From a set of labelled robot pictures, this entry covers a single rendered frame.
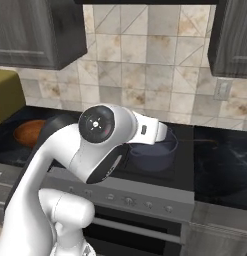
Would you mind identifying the olive yellow appliance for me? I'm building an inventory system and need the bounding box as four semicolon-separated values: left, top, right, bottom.
0;69;27;126

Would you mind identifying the black hob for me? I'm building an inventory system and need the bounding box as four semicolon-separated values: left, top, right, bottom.
51;117;196;193

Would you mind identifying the black range hood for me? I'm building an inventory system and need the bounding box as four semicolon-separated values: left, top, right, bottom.
73;0;220;6

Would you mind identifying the dark grey cabinet door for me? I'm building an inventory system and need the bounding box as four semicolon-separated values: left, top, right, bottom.
0;0;60;70
222;0;247;79

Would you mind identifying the brown wooden bowl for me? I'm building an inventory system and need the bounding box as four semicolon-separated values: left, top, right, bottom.
13;119;48;150

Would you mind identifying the grey drawer front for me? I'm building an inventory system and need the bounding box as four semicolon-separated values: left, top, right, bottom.
0;162;24;226

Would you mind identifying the oven door handle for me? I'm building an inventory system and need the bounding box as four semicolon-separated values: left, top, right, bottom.
91;217;183;245

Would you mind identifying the dark blue-grey pot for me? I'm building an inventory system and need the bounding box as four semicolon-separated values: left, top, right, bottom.
129;127;180;173

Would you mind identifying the dark grey wall cabinet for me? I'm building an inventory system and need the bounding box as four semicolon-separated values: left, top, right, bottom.
207;0;247;80
0;0;89;71

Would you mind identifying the grey base cabinet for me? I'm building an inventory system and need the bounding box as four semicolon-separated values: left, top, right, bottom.
180;199;247;256

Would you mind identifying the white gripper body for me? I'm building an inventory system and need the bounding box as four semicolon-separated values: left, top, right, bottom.
156;121;169;146

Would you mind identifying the steel oven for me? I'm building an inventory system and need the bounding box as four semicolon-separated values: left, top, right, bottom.
41;166;196;256

